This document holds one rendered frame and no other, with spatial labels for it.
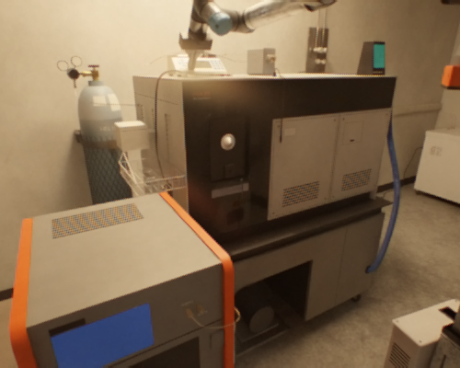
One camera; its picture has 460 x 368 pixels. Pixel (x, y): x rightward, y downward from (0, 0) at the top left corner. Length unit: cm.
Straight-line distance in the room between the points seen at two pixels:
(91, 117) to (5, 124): 56
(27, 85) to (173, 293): 177
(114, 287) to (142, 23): 189
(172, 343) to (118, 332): 12
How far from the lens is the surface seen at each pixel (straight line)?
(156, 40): 228
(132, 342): 63
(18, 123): 219
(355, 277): 209
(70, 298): 59
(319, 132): 151
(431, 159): 424
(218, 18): 121
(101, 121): 182
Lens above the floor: 148
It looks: 21 degrees down
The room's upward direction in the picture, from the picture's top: straight up
